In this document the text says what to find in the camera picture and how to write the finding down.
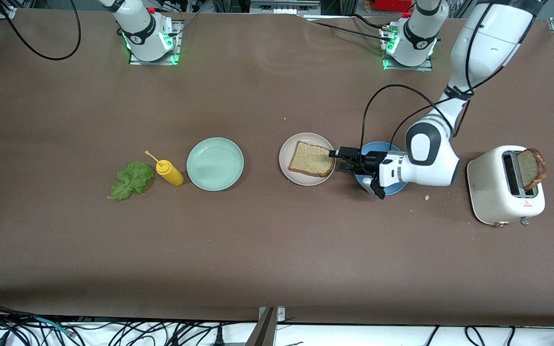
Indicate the light-crust bread slice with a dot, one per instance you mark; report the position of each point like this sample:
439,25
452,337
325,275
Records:
310,159

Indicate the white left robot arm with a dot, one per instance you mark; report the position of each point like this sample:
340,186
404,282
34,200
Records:
431,158

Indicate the dark-crust bread slice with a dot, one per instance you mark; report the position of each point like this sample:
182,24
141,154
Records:
529,170

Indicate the yellow mustard squeeze bottle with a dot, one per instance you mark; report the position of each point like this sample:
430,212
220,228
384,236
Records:
171,175

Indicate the beige plate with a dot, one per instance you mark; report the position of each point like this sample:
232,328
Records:
286,166

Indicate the black power plug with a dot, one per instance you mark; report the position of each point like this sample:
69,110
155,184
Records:
219,336

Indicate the blue plate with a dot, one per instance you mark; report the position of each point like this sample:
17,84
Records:
395,188

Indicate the silver metal frame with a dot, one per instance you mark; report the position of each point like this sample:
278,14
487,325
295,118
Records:
284,7

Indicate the grey metal table bracket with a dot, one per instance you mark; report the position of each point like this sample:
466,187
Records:
265,331

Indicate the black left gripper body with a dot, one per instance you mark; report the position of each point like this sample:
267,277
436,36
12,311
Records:
369,161

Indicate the green lettuce leaf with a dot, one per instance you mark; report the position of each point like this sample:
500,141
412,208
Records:
132,178

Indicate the red box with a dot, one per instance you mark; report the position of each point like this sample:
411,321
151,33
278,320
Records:
392,5

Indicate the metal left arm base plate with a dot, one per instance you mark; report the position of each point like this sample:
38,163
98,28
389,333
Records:
409,68

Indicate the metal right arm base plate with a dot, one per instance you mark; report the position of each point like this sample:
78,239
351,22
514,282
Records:
176,43

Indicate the white toaster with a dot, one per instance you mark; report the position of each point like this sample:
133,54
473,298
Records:
488,187

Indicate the pale green plate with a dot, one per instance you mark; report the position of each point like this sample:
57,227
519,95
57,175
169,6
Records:
215,164

